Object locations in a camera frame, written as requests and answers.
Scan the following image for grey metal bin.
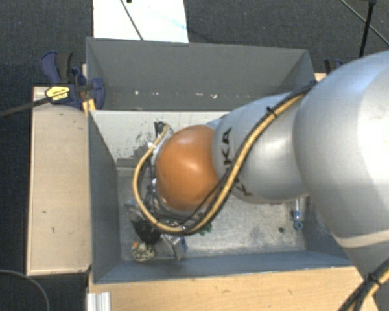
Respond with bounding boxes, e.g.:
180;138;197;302
84;36;356;285

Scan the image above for pale wood flat board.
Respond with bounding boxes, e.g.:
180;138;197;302
26;86;93;277

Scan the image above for blue and silver small tool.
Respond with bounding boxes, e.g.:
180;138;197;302
290;198;305;231

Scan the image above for speckled brown and white object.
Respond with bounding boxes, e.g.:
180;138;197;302
131;240;156;262

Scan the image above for black round object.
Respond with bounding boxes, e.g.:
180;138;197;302
132;220;161;245

